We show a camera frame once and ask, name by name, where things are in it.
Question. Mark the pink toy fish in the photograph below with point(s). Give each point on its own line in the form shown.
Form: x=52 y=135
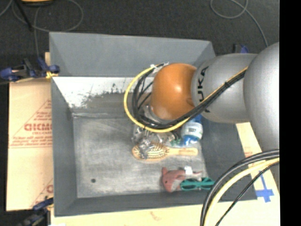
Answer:
x=172 y=178

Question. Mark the grey metal bin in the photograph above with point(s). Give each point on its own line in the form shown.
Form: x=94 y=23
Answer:
x=103 y=149

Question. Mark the blue and white plastic bottle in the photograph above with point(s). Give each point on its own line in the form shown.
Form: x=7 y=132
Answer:
x=192 y=131

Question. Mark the wooden hairbrush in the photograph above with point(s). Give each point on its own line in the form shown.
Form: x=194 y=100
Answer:
x=162 y=152

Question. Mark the green sunglasses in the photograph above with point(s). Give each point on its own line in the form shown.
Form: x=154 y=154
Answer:
x=196 y=184

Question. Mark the brown cardboard board, red print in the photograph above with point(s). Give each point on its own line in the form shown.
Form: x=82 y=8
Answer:
x=28 y=126

